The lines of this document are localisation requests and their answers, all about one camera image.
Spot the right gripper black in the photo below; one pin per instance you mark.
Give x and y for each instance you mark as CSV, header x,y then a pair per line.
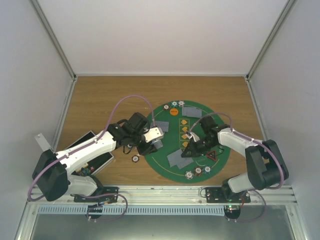
x,y
194,151

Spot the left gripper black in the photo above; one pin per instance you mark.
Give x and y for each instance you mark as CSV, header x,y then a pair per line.
x,y
147,149

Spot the red black chip stack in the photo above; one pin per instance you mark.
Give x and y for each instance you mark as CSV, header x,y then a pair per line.
x,y
135,158

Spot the red black triangle all-in marker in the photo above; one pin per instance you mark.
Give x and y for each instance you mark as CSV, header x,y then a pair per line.
x,y
212,155

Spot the clear acrylic dealer button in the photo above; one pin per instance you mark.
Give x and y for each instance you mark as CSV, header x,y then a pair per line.
x,y
202,161

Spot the dealt card small blind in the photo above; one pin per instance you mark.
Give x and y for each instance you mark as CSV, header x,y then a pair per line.
x,y
163,125

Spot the dealt cards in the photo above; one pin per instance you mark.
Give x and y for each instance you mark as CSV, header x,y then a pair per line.
x,y
183,162

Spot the dealt card big blind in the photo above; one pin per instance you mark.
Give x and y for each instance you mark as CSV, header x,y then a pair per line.
x,y
191,112

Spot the orange big blind button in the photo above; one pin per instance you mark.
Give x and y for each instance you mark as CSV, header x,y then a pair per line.
x,y
174,111

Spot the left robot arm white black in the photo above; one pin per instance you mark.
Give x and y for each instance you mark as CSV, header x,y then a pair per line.
x,y
54,171

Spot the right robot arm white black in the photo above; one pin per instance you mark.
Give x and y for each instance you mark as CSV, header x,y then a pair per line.
x,y
266,168

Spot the green round poker mat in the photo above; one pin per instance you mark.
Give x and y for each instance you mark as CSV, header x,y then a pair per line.
x,y
176,139

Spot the black aluminium poker case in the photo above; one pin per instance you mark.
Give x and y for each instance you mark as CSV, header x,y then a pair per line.
x,y
95,165

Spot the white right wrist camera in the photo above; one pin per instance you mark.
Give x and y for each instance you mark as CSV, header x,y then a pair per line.
x,y
192,135

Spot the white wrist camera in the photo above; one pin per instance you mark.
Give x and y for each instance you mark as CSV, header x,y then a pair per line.
x,y
153,134
192,135

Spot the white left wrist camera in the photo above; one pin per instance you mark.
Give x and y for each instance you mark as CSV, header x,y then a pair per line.
x,y
153,134

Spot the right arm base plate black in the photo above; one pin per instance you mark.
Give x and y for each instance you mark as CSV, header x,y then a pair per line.
x,y
218,195

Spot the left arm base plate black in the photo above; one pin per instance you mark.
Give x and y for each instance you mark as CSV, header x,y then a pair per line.
x,y
103,195

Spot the grey slotted cable duct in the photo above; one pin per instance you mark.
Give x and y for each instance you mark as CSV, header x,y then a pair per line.
x,y
192,210

